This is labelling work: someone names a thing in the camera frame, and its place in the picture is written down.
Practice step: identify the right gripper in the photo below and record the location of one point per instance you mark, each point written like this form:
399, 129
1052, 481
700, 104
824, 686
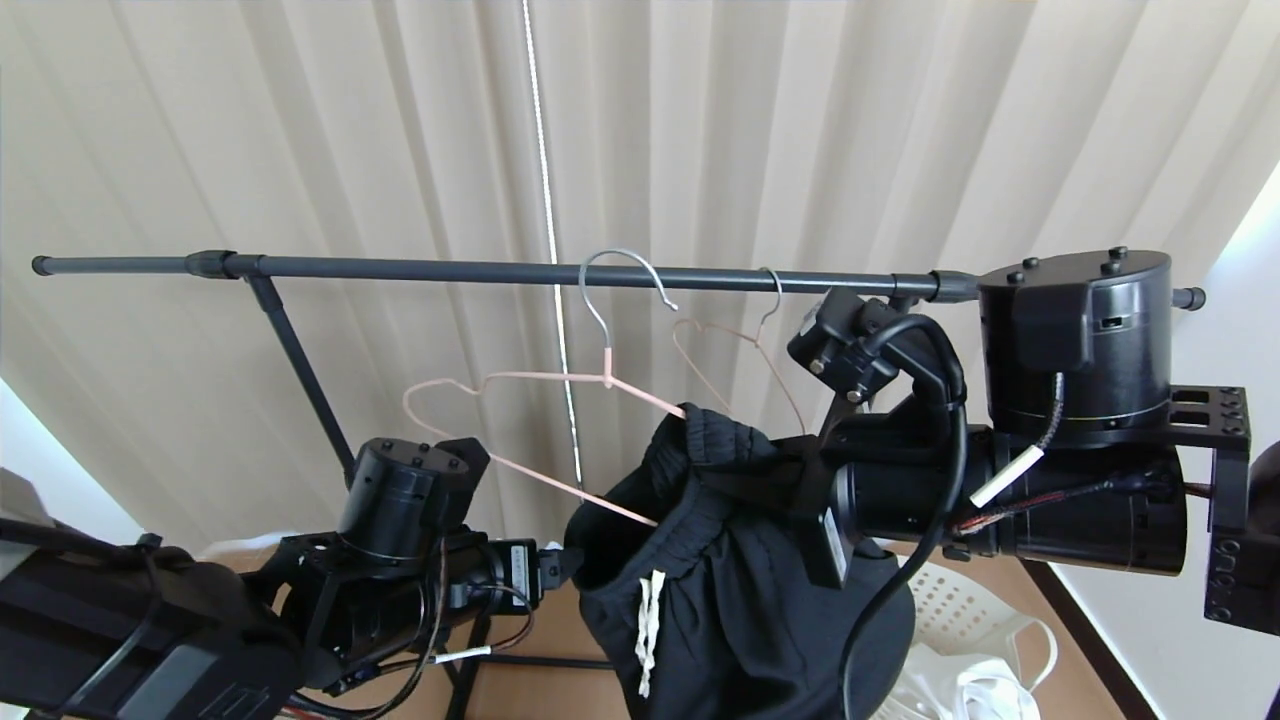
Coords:
880, 490

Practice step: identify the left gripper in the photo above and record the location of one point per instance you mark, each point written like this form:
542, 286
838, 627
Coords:
500, 575

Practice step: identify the black shorts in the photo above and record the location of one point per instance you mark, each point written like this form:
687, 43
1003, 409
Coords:
740, 620

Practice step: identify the pink clothes hanger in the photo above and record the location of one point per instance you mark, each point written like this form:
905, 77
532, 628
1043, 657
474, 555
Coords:
607, 365
779, 295

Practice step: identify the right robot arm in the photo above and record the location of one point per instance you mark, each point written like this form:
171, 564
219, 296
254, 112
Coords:
1080, 340

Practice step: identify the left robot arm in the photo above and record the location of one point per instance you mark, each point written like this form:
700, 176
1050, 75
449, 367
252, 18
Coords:
150, 630

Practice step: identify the white laundry basket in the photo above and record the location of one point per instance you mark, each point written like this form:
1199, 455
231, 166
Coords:
950, 600

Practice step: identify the black clothes rack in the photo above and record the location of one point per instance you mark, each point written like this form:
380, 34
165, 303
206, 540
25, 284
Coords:
400, 270

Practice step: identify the white garment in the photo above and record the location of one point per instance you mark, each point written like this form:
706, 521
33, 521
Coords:
960, 690

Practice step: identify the beige curtain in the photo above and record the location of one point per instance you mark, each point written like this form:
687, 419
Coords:
300, 120

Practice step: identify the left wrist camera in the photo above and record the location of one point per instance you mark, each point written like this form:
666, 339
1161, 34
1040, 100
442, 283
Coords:
465, 460

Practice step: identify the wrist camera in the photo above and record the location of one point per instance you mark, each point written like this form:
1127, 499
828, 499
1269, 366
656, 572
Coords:
465, 460
840, 345

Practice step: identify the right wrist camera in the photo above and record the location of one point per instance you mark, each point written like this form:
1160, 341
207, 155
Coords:
840, 345

